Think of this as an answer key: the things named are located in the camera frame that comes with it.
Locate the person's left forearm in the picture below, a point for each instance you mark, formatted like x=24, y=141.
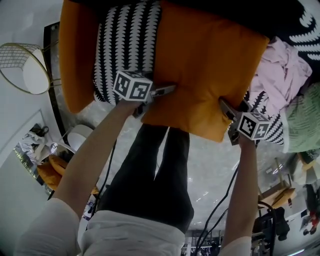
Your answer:
x=95, y=147

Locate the person's white shirt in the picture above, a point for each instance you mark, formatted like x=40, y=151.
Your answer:
x=100, y=232

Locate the person's right forearm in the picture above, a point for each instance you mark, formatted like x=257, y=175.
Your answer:
x=243, y=190

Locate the orange seat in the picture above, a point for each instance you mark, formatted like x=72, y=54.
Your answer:
x=75, y=62

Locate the white round stool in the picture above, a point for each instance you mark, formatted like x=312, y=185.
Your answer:
x=77, y=136

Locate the person's black trousers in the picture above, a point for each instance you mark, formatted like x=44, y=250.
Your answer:
x=155, y=175

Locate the black blanket with white pattern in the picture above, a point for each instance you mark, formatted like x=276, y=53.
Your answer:
x=287, y=20

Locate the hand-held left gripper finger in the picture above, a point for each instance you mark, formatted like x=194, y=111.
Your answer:
x=167, y=89

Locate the black white patterned cushion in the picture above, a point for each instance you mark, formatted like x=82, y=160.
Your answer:
x=273, y=125
x=127, y=37

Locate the pink cloth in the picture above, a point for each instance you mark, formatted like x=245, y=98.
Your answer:
x=280, y=72

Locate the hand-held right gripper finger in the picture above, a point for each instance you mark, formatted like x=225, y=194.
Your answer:
x=226, y=107
x=245, y=105

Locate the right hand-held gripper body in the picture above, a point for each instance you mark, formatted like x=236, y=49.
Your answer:
x=252, y=126

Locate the green patterned cloth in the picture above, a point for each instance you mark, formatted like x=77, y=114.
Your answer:
x=303, y=120

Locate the orange cushion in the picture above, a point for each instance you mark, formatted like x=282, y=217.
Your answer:
x=51, y=172

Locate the orange pillow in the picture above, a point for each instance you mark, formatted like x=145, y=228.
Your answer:
x=205, y=70

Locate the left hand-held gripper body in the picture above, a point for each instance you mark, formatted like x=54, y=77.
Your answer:
x=132, y=86

